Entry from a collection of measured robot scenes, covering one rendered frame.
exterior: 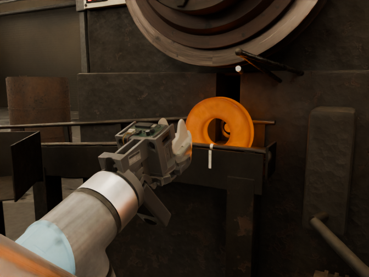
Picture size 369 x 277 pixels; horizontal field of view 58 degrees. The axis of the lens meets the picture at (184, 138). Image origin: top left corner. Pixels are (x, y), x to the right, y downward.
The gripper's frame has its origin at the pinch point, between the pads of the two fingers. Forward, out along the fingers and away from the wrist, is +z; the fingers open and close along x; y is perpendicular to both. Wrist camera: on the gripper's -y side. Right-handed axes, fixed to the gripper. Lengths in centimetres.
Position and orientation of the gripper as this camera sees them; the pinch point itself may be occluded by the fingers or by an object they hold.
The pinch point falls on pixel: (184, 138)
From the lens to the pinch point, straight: 60.6
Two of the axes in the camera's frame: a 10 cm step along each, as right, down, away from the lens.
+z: 4.4, -4.5, 7.8
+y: -1.4, -8.9, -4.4
